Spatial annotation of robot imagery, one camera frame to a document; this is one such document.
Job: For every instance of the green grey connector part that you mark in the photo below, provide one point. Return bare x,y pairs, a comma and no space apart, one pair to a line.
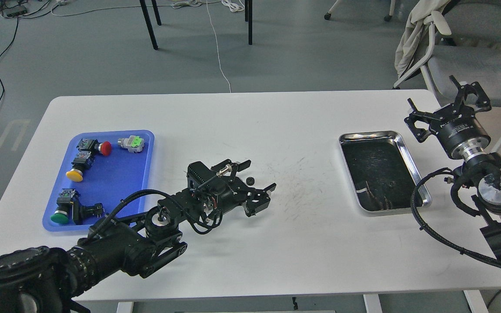
133,144

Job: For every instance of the black table leg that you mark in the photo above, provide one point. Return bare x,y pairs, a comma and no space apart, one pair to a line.
248,13
149,25

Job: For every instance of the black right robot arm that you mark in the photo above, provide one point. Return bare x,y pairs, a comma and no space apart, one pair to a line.
476,184

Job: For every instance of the green push button switch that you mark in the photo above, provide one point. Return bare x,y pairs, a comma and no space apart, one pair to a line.
68,206

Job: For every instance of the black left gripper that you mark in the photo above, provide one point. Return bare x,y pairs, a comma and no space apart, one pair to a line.
212,192

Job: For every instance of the yellow push button switch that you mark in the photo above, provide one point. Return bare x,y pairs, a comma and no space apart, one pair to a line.
81,163

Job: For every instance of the small black gear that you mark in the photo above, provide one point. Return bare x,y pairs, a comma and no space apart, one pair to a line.
250,181
391,185

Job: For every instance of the beige cloth on chair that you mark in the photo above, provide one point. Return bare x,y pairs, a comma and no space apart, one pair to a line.
413,32

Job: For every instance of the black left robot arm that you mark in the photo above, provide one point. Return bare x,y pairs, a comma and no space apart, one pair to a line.
139,237

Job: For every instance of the black industrial part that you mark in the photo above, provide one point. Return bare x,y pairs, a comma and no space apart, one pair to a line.
81,212

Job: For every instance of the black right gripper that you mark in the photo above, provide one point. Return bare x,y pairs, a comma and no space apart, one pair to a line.
461,130

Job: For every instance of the blue plastic tray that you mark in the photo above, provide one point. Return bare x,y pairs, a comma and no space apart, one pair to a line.
109,180

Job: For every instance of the red push button switch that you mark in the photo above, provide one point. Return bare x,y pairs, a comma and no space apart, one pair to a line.
95,147

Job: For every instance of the black table leg right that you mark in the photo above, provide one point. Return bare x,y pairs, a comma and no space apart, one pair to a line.
248,13

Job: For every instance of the stainless steel tray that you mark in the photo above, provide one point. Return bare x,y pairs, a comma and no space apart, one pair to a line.
374,158

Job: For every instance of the grey office chair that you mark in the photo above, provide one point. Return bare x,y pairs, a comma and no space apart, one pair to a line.
463,41

